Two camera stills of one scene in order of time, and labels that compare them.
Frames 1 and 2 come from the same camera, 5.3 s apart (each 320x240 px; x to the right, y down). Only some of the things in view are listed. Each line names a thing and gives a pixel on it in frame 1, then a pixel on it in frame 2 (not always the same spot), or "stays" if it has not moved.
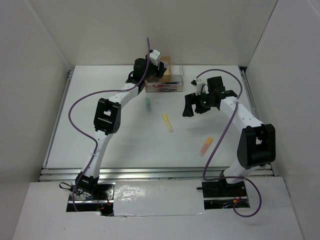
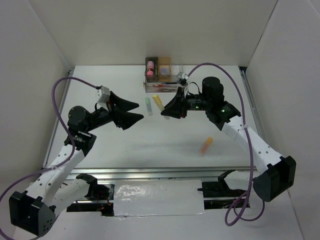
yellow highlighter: (168, 123) → (158, 102)
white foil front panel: (158, 198) stays
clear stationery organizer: (172, 81) stays
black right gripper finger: (191, 99) → (174, 107)
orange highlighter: (205, 146) stays
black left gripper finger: (162, 68) → (125, 120)
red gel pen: (161, 85) stays
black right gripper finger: (188, 111) → (172, 111)
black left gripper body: (153, 71) → (100, 117)
